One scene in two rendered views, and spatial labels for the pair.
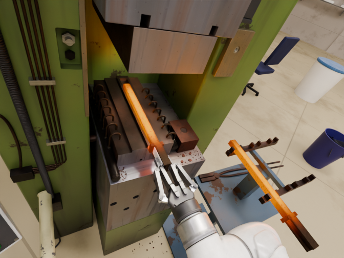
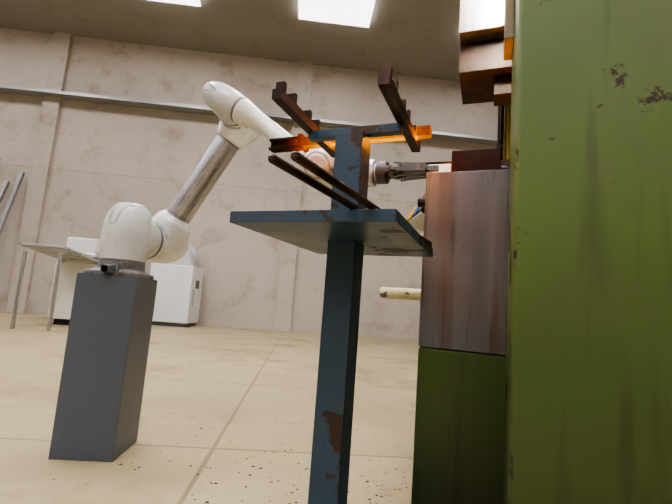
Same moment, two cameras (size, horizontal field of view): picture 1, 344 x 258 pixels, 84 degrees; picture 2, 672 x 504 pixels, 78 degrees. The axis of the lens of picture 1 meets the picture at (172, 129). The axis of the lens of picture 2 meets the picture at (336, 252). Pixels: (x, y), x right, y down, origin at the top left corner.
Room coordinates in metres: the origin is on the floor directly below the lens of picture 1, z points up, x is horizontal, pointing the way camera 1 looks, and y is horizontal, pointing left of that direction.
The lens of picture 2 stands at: (1.32, -0.87, 0.56)
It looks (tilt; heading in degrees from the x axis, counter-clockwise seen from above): 7 degrees up; 151
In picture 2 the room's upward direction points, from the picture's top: 4 degrees clockwise
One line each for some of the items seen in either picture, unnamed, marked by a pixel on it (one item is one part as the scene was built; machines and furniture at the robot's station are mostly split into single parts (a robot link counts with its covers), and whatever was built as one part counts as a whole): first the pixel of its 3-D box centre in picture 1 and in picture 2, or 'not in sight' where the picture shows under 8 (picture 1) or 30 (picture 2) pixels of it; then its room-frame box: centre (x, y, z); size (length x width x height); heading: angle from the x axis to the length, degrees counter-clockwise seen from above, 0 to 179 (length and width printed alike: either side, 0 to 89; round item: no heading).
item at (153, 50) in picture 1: (143, 18); (533, 67); (0.58, 0.19, 1.32); 0.42 x 0.20 x 0.10; 40
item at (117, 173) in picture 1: (102, 132); not in sight; (0.45, 0.23, 0.93); 0.40 x 0.03 x 0.03; 40
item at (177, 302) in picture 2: not in sight; (176, 282); (-6.36, 0.29, 0.74); 0.76 x 0.67 x 1.48; 65
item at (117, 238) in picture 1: (124, 190); (534, 445); (0.62, 0.15, 0.23); 0.56 x 0.38 x 0.47; 40
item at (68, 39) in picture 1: (69, 47); not in sight; (0.41, 0.30, 1.25); 0.03 x 0.03 x 0.07; 40
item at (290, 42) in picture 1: (259, 63); not in sight; (3.32, -0.96, 0.50); 0.58 x 0.56 x 1.00; 67
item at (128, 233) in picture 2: not in sight; (128, 232); (-0.38, -0.80, 0.77); 0.18 x 0.16 x 0.22; 137
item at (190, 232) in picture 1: (195, 229); (368, 173); (0.21, -0.15, 1.00); 0.09 x 0.06 x 0.09; 130
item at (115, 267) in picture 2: not in sight; (118, 268); (-0.35, -0.82, 0.63); 0.22 x 0.18 x 0.06; 155
